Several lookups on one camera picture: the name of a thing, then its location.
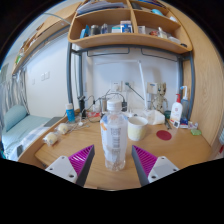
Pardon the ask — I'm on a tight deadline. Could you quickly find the wooden shelf unit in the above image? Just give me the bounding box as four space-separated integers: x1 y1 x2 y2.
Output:
67 0 194 55

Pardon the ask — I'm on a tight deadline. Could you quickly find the dark green cable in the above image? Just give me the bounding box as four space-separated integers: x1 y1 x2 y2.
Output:
125 82 146 101

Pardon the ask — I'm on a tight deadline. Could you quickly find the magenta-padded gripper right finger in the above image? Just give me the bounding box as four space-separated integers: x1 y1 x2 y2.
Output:
131 144 181 187

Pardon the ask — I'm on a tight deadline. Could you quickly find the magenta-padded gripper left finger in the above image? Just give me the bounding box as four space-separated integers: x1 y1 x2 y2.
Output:
44 144 96 188

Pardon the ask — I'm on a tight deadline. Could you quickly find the clear blue spray bottle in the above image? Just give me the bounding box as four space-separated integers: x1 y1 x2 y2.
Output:
179 85 190 121

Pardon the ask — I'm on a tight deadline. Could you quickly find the wooden robot figurine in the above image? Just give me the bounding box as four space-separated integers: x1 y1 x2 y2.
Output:
154 83 169 113

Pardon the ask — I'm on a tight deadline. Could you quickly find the clear plastic water bottle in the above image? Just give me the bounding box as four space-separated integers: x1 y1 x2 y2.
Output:
99 99 129 172

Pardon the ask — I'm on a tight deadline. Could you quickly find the wrapped bread roll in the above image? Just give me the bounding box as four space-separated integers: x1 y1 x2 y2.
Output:
57 122 70 135
43 131 59 147

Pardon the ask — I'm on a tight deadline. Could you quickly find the white desk lamp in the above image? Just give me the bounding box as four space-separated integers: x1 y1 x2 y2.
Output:
94 59 149 111

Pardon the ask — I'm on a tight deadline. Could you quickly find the black electric shaver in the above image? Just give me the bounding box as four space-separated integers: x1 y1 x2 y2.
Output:
78 95 87 118

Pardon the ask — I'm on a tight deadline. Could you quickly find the flat round red coaster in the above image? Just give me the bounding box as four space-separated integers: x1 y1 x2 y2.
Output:
156 129 173 141

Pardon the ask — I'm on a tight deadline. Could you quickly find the small green sponge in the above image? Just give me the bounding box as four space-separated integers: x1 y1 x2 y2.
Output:
190 128 203 136

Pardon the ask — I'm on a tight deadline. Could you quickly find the long wooden wall shelf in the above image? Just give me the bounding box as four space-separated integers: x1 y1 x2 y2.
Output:
11 3 83 76

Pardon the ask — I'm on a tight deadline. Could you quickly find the blue and white can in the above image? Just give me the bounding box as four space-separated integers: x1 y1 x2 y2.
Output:
65 102 76 124

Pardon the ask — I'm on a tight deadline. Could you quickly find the crumpled white tube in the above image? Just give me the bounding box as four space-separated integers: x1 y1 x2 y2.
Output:
187 120 199 130

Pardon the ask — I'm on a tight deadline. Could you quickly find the bed with green pillow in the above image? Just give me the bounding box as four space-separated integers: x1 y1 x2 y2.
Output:
1 105 64 161

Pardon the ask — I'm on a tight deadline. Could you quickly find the white tissue pack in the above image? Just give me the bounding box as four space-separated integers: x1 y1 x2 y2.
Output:
143 109 166 126

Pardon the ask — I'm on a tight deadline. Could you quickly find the white pump lotion bottle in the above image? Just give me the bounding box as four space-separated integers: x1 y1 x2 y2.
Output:
169 93 184 126

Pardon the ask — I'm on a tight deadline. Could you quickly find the grey metal desk frame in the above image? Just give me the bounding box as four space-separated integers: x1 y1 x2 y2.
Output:
65 41 196 121

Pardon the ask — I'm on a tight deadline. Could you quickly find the white wall box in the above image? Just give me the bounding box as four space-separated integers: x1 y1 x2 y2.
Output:
147 82 158 95

